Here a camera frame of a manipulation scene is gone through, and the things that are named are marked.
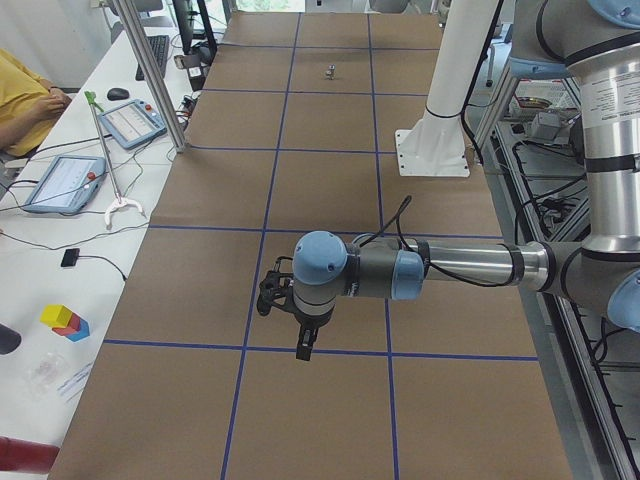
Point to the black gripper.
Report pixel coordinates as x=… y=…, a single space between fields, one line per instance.
x=310 y=320

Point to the small metal pipe fitting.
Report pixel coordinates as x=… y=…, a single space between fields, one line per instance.
x=330 y=72

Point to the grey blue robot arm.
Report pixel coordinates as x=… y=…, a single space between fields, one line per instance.
x=596 y=42

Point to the brown paper table mat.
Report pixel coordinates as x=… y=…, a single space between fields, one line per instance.
x=292 y=157

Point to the blue wooden block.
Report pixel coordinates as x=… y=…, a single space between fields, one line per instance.
x=82 y=333

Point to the red wooden block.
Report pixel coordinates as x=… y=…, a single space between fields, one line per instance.
x=73 y=326

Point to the yellow wooden block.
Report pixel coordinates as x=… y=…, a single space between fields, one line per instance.
x=56 y=316

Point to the clear plastic bag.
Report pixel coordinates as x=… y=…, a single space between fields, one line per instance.
x=44 y=373

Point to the far blue teach pendant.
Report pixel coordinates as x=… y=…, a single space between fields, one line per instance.
x=133 y=123

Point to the blue teach pendant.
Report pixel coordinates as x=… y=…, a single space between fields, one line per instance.
x=133 y=123
x=67 y=185

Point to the near blue teach pendant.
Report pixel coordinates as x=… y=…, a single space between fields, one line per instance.
x=67 y=185

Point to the black monitor stand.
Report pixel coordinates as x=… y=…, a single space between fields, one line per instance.
x=195 y=30

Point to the black computer mouse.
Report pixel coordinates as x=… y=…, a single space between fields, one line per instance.
x=117 y=93

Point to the red cylinder object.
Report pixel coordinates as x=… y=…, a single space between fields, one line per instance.
x=27 y=457

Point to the green white reacher grabber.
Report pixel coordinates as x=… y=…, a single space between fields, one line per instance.
x=120 y=201

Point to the black keyboard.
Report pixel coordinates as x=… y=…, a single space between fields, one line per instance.
x=159 y=45

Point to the person in yellow shirt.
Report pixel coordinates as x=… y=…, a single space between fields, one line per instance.
x=30 y=107

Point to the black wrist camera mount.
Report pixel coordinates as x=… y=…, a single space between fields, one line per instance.
x=275 y=290

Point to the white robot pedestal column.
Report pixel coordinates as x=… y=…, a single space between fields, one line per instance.
x=435 y=146

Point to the small black box with cable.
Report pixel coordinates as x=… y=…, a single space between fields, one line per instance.
x=70 y=257

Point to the aluminium frame post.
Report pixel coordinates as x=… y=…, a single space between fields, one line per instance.
x=128 y=14

